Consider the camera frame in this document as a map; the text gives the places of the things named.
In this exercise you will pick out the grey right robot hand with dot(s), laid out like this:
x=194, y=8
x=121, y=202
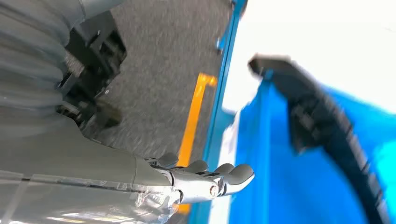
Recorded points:
x=77, y=173

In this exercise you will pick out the black robot leg part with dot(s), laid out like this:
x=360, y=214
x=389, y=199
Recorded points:
x=92, y=46

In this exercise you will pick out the blue metal shelf rack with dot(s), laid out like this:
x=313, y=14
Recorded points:
x=278, y=154

